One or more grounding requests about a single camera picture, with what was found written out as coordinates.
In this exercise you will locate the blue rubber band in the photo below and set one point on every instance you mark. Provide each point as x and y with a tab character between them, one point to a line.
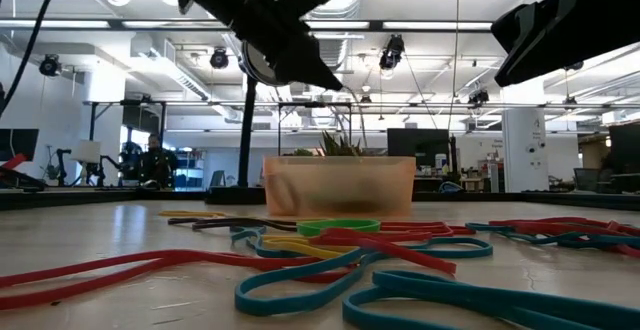
450	289
245	234
575	242
241	300

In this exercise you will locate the black desk lamp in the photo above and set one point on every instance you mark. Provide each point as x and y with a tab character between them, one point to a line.
246	135

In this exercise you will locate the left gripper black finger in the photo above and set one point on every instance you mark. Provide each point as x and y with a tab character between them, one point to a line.
300	60

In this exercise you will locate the thick black rubber band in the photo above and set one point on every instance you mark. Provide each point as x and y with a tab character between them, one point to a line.
250	225
200	220

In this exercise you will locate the person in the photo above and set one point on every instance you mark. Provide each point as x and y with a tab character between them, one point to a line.
157	162

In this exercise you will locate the yellow rubber band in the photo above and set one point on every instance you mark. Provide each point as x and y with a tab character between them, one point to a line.
190	214
300	248

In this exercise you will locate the white round pillar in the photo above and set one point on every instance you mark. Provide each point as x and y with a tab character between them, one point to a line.
525	150

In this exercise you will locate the orange translucent plastic bin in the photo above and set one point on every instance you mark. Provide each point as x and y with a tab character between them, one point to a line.
390	185

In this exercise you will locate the black metal workstation frame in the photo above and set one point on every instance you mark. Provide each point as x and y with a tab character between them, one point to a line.
92	140

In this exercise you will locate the red rubber band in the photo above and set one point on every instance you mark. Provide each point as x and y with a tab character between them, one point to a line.
410	255
440	230
550	227
175	256

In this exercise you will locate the small green potted plant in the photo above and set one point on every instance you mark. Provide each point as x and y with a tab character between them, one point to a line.
340	146

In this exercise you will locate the black ceiling spotlight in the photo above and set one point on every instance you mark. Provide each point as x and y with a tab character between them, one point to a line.
575	65
479	97
50	65
219	59
392	52

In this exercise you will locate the dark computer monitor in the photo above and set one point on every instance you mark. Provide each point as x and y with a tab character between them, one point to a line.
625	155
17	145

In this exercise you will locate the blue storage shelf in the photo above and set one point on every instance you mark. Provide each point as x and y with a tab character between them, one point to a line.
189	170

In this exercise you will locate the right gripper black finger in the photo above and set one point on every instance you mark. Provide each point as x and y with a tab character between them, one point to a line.
550	35

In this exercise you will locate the black computer monitor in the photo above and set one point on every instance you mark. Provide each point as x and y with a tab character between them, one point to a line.
417	147

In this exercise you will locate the red bar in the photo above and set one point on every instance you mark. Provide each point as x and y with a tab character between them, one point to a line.
12	161

